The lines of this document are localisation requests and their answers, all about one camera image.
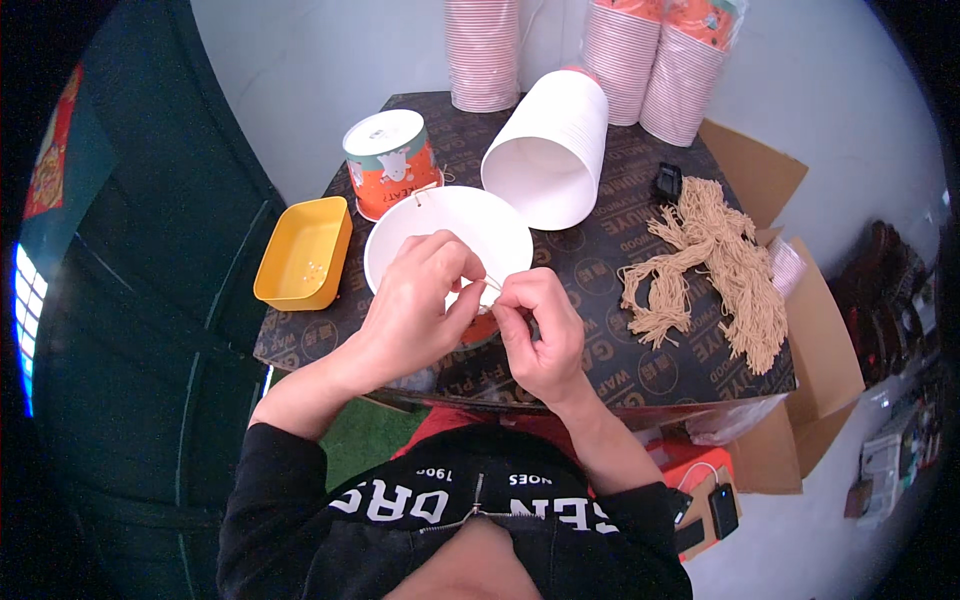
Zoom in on red paper poster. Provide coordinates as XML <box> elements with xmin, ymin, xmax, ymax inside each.
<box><xmin>22</xmin><ymin>63</ymin><xmax>85</xmax><ymax>222</ymax></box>

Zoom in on small black device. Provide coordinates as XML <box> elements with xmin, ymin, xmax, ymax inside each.
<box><xmin>650</xmin><ymin>162</ymin><xmax>684</xmax><ymax>206</ymax></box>

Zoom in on dark green door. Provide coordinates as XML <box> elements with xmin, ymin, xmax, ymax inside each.
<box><xmin>30</xmin><ymin>0</ymin><xmax>290</xmax><ymax>600</ymax></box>

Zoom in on tall stack of paper buckets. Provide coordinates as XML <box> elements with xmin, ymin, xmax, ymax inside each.
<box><xmin>580</xmin><ymin>0</ymin><xmax>666</xmax><ymax>127</ymax></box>
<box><xmin>442</xmin><ymin>0</ymin><xmax>522</xmax><ymax>114</ymax></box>
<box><xmin>639</xmin><ymin>0</ymin><xmax>745</xmax><ymax>149</ymax></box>

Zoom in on black power bank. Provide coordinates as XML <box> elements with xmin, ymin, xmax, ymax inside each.
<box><xmin>708</xmin><ymin>483</ymin><xmax>743</xmax><ymax>542</ymax></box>

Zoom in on heap of household clutter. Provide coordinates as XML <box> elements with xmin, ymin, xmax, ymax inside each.
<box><xmin>843</xmin><ymin>390</ymin><xmax>948</xmax><ymax>530</ymax></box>

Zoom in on wrapped paper buckets in carton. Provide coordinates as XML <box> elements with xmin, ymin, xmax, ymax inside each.
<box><xmin>766</xmin><ymin>235</ymin><xmax>810</xmax><ymax>300</ymax></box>

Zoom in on person's right hand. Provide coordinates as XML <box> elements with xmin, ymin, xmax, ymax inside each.
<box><xmin>491</xmin><ymin>267</ymin><xmax>592</xmax><ymax>410</ymax></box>

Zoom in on dark printed board table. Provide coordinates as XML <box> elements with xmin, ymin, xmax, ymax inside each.
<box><xmin>252</xmin><ymin>90</ymin><xmax>798</xmax><ymax>415</ymax></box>

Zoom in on person's left hand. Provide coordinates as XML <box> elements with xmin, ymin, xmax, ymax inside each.
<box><xmin>346</xmin><ymin>229</ymin><xmax>489</xmax><ymax>393</ymax></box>

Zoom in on red box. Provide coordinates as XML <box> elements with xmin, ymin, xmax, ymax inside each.
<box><xmin>646</xmin><ymin>439</ymin><xmax>738</xmax><ymax>565</ymax></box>

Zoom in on green turf mat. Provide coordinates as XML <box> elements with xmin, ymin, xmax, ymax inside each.
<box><xmin>318</xmin><ymin>396</ymin><xmax>432</xmax><ymax>492</ymax></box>

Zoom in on orange printed paper bucket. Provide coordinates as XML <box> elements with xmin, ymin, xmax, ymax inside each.
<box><xmin>342</xmin><ymin>108</ymin><xmax>445</xmax><ymax>223</ymax></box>

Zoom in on yellow plastic tray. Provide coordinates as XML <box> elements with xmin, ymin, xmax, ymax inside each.
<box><xmin>252</xmin><ymin>195</ymin><xmax>354</xmax><ymax>312</ymax></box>

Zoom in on rack of shoes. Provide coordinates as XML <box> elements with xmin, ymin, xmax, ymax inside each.
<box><xmin>828</xmin><ymin>217</ymin><xmax>948</xmax><ymax>391</ymax></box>

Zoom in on brown cardboard box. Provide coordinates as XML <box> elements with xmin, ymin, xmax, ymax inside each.
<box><xmin>696</xmin><ymin>117</ymin><xmax>868</xmax><ymax>497</ymax></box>

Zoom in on pile of beige strings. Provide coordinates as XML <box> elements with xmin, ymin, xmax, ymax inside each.
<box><xmin>618</xmin><ymin>176</ymin><xmax>791</xmax><ymax>377</ymax></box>

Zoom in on white cable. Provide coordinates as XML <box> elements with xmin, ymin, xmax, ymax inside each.
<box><xmin>672</xmin><ymin>460</ymin><xmax>723</xmax><ymax>496</ymax></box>

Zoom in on clear plastic bag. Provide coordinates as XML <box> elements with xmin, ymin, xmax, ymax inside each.
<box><xmin>684</xmin><ymin>394</ymin><xmax>787</xmax><ymax>449</ymax></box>

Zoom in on white paper bucket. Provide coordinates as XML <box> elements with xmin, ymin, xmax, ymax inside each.
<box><xmin>363</xmin><ymin>185</ymin><xmax>535</xmax><ymax>354</ymax></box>

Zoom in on stack of white paper buckets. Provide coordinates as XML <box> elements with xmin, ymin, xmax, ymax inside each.
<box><xmin>480</xmin><ymin>66</ymin><xmax>610</xmax><ymax>232</ymax></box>

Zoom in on person's body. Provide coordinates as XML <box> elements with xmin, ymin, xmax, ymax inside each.
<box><xmin>216</xmin><ymin>422</ymin><xmax>695</xmax><ymax>600</ymax></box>

